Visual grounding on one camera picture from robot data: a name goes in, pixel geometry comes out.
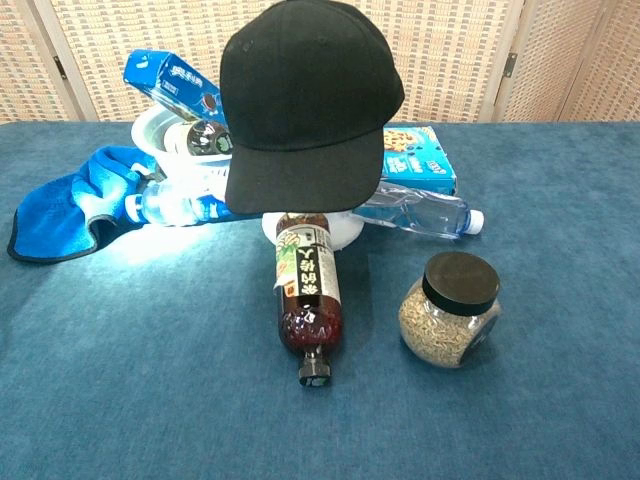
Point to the dark tea bottle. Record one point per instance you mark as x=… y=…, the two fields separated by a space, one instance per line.
x=307 y=280

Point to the black baseball cap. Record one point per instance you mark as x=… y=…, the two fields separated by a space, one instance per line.
x=300 y=100

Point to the white foam mannequin head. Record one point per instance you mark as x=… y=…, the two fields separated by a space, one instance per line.
x=345 y=231

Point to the clear safety goggles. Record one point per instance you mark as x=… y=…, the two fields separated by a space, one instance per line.
x=400 y=210

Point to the blue chocolate chip cookie box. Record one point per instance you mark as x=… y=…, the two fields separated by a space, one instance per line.
x=425 y=165

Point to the grain jar with black lid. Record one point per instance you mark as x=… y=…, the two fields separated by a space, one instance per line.
x=440 y=330

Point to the clear water bottle, white cap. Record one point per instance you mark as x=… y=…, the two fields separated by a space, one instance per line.
x=474 y=220

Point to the dark sauce bottle, yellow label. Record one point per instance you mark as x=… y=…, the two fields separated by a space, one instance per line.
x=200 y=140

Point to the blue-labelled drink bottle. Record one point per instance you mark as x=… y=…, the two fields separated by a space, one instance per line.
x=165 y=205

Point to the pale plastic basin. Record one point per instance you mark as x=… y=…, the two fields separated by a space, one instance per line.
x=150 y=131

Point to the blue Oreo cookie box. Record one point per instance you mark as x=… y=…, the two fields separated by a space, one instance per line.
x=165 y=80

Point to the blue velvet tablecloth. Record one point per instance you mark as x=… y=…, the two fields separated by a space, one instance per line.
x=150 y=400

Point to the dark metal screen hinge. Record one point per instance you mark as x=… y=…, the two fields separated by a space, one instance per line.
x=510 y=65
x=60 y=67

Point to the blue towel with black trim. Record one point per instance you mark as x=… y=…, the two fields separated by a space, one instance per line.
x=50 y=220

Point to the woven folding screen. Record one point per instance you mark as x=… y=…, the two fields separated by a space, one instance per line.
x=125 y=30

